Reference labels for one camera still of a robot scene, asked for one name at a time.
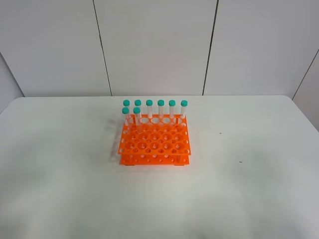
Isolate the orange test tube rack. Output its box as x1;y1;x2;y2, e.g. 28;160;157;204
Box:
118;114;191;166

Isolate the second row tube green cap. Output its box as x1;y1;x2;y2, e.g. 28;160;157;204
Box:
122;107;132;131

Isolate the test tube with green cap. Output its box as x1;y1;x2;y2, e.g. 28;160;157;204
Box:
133;107;142;133

